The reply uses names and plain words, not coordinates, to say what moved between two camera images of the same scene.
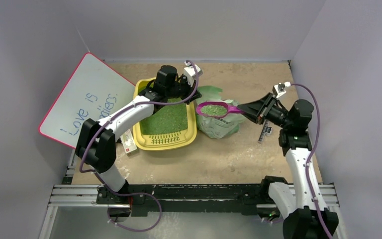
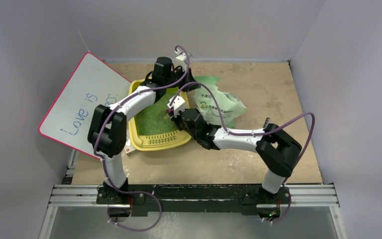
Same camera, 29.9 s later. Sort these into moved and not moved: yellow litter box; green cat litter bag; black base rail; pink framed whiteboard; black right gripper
Moved: green cat litter bag; yellow litter box; black right gripper
Not moved: pink framed whiteboard; black base rail
